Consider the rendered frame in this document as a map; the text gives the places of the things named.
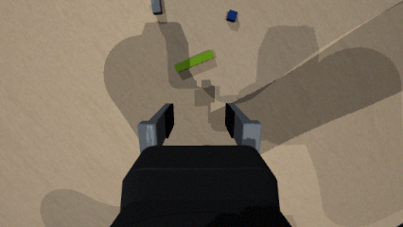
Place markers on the lime green rod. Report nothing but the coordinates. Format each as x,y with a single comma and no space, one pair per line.
208,55

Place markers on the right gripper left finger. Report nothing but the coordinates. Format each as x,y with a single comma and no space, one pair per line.
155,131

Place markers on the small blue cube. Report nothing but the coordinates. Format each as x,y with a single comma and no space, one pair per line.
232,15

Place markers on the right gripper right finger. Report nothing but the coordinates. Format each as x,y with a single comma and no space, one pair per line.
241,128

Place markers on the grey rod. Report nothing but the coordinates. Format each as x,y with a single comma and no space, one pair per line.
156,7

